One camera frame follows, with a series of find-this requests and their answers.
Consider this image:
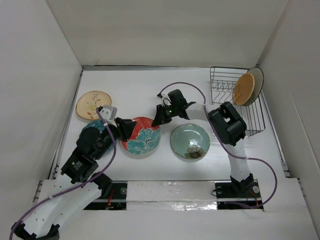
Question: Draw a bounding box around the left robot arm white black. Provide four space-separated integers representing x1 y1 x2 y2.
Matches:
10 117 137 240

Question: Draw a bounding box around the black wire dish rack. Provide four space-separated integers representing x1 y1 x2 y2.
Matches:
210 67 266 137

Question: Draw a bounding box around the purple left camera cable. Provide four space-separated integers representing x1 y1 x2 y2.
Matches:
9 109 118 240

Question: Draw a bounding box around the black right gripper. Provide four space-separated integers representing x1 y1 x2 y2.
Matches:
152 104 178 127

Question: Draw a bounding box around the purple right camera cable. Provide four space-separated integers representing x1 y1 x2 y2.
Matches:
156 81 278 210

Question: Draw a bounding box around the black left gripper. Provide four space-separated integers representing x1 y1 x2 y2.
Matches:
94 116 136 159

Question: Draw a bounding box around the light green plate with flower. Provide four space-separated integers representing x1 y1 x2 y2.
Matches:
170 123 211 162

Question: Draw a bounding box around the grey plate with tree branches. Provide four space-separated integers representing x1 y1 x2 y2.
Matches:
243 67 264 106

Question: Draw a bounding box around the beige plate with bird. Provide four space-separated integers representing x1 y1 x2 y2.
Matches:
76 91 112 121

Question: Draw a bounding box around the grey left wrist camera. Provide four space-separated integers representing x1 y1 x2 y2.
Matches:
96 104 118 123

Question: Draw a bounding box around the dark teal scalloped plate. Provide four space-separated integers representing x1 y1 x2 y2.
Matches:
76 120 113 153

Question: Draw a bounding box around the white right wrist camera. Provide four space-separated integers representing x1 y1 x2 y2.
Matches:
156 93 169 99

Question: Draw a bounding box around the white foam front bar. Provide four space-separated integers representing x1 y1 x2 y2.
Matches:
126 181 217 211

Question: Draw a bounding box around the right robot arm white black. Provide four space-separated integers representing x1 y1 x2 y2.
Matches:
152 89 254 199

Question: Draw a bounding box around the purple camera cable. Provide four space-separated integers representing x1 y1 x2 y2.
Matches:
156 81 278 210
9 109 118 240

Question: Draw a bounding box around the red plate with teal flower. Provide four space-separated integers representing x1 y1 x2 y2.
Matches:
120 116 162 159

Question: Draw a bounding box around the orange woven plate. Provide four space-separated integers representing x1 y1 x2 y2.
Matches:
233 73 255 105

